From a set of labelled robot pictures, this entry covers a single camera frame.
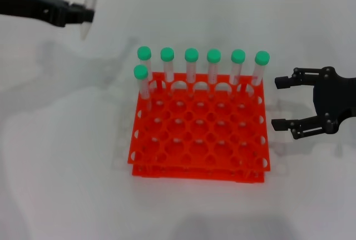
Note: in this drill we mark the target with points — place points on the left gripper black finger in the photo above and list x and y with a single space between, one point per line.
76 5
80 15

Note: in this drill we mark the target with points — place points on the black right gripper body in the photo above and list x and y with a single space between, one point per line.
331 98

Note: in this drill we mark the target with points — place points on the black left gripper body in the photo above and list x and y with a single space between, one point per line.
30 4

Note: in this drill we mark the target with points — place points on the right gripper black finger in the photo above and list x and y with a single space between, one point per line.
283 82
303 127

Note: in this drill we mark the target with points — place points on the orange plastic test tube rack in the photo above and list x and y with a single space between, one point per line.
194 128

